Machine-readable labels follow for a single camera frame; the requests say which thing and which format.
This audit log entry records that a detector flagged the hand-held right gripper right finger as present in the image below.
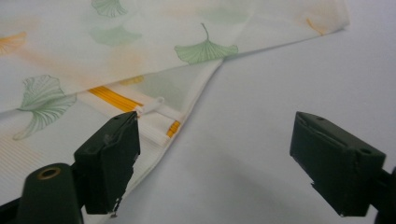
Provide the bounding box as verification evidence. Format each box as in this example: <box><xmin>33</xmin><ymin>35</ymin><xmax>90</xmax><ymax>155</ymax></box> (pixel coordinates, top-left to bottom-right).
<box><xmin>289</xmin><ymin>111</ymin><xmax>387</xmax><ymax>217</ymax></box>

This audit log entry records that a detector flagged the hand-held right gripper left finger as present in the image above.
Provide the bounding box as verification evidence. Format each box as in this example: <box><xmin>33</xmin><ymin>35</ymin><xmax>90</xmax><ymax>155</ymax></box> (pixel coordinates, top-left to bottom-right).
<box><xmin>74</xmin><ymin>111</ymin><xmax>141</xmax><ymax>216</ymax></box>

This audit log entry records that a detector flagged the white ginkgo leaf print pillowcase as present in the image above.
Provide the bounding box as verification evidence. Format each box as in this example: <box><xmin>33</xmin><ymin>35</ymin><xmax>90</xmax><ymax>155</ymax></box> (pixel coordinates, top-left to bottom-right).
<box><xmin>0</xmin><ymin>0</ymin><xmax>351</xmax><ymax>224</ymax></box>

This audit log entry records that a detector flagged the pale blue table mat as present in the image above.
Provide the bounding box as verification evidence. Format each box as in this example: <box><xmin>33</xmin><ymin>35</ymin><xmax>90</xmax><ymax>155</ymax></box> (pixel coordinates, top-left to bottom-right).
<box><xmin>102</xmin><ymin>0</ymin><xmax>396</xmax><ymax>224</ymax></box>

